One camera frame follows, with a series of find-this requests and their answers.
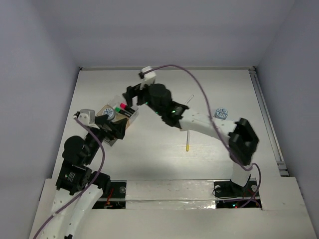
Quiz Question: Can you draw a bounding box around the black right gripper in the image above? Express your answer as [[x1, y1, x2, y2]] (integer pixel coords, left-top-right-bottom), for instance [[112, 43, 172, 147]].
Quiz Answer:
[[124, 80, 163, 116]]

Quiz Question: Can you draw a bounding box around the blue paint jar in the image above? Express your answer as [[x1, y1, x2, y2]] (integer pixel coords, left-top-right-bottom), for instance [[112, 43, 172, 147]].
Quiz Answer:
[[102, 107, 116, 121], [214, 108, 228, 120]]

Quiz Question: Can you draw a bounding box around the pink tip black highlighter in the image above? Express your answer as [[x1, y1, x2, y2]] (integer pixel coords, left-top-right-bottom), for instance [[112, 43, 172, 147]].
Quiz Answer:
[[120, 103, 135, 114]]

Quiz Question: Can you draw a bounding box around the green tip black highlighter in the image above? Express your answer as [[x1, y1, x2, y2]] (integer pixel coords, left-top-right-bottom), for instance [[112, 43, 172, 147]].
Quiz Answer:
[[115, 107, 132, 118]]

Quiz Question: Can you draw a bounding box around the yellow capped marker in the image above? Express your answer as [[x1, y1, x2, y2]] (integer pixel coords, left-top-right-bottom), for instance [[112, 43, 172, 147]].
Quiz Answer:
[[186, 130, 190, 152]]

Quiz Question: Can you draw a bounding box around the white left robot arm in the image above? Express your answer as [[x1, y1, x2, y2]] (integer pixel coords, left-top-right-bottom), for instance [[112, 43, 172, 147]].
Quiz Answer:
[[39, 112, 128, 239]]

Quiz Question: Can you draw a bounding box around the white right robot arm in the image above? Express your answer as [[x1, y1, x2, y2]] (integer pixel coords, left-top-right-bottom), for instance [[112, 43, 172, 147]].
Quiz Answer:
[[123, 84, 259, 195]]

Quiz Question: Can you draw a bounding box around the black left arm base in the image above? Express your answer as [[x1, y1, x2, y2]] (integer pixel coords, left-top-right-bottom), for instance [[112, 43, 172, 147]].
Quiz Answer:
[[93, 181, 127, 210]]

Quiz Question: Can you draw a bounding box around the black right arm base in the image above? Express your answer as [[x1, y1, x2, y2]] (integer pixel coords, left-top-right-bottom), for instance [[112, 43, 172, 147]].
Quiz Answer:
[[212, 179, 262, 209]]

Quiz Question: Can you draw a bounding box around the amber plastic container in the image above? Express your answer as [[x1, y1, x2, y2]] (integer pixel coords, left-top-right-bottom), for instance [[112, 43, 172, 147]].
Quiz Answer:
[[97, 105, 130, 128]]

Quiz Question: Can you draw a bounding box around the clear plastic container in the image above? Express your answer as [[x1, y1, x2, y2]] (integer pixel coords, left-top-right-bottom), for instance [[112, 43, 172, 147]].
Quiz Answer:
[[107, 96, 139, 127]]

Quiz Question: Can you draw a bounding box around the purple capped white marker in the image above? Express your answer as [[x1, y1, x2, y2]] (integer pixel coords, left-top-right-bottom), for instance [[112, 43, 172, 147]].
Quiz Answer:
[[185, 95, 194, 105]]

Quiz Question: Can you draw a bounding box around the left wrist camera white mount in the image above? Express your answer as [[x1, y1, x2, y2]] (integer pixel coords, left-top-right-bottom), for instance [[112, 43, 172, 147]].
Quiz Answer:
[[73, 109, 99, 129]]

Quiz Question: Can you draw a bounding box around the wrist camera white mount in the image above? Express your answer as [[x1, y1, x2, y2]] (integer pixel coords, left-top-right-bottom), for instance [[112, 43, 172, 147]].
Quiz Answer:
[[73, 109, 99, 129], [139, 66, 156, 90]]

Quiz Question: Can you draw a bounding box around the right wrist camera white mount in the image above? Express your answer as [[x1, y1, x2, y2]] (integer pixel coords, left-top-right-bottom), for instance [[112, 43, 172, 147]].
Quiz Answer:
[[139, 66, 156, 90]]

